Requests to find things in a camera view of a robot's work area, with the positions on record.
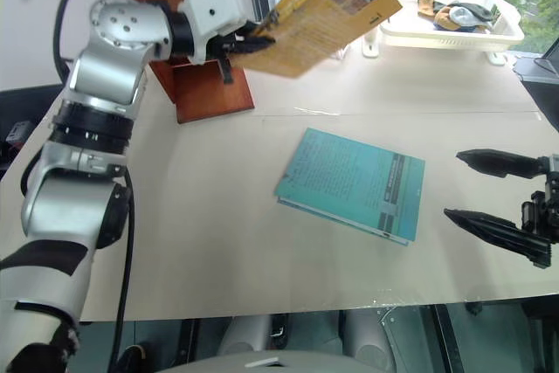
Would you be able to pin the yellow book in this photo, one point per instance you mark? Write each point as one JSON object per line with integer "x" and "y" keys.
{"x": 323, "y": 19}

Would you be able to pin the grey robot torso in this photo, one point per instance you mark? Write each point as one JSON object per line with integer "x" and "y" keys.
{"x": 262, "y": 362}

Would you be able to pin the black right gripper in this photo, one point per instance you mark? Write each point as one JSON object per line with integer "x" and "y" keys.
{"x": 551, "y": 207}

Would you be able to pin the black laptop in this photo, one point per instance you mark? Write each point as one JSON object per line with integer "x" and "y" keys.
{"x": 543, "y": 76}

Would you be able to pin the reddish brown wooden bookshelf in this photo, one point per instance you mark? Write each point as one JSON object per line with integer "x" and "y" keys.
{"x": 209, "y": 93}

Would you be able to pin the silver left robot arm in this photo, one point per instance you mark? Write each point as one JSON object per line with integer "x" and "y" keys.
{"x": 105, "y": 67}

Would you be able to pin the grey blue sock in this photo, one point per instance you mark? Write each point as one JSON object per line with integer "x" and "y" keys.
{"x": 460, "y": 15}

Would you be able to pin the silver robot leg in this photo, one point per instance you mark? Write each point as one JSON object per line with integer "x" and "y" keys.
{"x": 246, "y": 331}
{"x": 369, "y": 338}

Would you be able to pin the black table frame bar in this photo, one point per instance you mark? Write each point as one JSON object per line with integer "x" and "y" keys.
{"x": 447, "y": 338}

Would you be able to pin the brown cloth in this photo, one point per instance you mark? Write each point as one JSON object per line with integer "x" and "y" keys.
{"x": 425, "y": 7}

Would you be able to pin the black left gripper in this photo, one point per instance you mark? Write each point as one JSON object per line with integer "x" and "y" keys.
{"x": 227, "y": 46}

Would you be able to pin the white plastic basket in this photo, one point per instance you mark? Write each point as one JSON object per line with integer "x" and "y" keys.
{"x": 450, "y": 39}

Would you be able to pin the teal book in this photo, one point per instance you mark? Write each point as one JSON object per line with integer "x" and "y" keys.
{"x": 349, "y": 181}

